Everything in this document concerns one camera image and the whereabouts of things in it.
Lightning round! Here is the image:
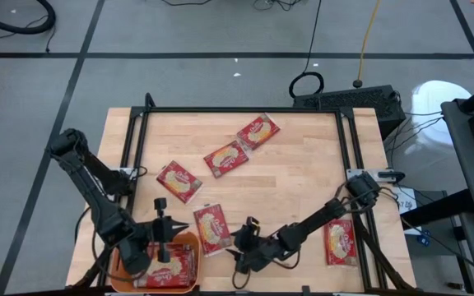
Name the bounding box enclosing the black hanging cable with loop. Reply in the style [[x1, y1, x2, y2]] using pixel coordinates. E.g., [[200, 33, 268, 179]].
[[288, 0, 325, 99]]

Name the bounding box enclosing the orange plastic basket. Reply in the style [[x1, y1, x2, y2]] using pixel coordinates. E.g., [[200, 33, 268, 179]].
[[109, 230, 202, 295]]

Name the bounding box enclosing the black cable off table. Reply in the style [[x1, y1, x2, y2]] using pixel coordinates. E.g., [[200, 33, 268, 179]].
[[74, 203, 94, 244]]

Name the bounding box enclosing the black corrugated hose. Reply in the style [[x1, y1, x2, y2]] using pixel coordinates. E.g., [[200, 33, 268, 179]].
[[0, 0, 57, 35]]

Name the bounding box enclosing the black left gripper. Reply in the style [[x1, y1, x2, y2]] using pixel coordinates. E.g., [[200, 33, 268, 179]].
[[139, 197, 190, 264]]

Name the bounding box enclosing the yellow hanging power cable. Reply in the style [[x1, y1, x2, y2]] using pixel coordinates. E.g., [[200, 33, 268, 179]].
[[352, 0, 383, 90]]

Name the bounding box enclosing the white round stool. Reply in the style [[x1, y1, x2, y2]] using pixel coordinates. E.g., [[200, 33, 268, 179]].
[[409, 80, 473, 147]]

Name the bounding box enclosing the black cart beam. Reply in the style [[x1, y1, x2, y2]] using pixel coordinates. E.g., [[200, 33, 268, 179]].
[[399, 188, 472, 231]]

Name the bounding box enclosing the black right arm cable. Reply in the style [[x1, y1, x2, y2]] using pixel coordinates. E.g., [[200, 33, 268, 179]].
[[231, 246, 302, 291]]

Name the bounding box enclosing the black metal table frame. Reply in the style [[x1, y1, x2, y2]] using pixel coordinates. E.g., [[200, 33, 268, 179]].
[[70, 105, 413, 296]]

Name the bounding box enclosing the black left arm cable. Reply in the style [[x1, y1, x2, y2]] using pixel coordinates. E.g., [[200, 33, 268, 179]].
[[91, 228, 139, 284]]

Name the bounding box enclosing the white paper sheet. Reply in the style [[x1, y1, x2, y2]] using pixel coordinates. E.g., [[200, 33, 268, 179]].
[[393, 185, 423, 236]]

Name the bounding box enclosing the black perforated computer case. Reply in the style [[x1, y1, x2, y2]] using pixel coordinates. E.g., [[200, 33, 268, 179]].
[[292, 85, 407, 141]]

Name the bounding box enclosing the black floor cable bundle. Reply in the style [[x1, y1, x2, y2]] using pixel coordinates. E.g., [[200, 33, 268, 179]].
[[253, 0, 304, 12]]

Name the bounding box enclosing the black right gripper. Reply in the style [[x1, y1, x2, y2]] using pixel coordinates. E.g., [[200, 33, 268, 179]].
[[225, 215, 272, 274]]

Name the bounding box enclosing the thin black floor cable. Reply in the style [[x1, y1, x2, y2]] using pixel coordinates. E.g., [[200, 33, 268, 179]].
[[160, 0, 213, 7]]

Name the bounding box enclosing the grey equipment cart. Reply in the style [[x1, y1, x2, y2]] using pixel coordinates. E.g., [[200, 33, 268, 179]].
[[440, 98, 474, 219]]

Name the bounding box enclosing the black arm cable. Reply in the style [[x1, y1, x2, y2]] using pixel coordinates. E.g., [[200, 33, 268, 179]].
[[231, 246, 302, 291], [91, 228, 139, 284]]

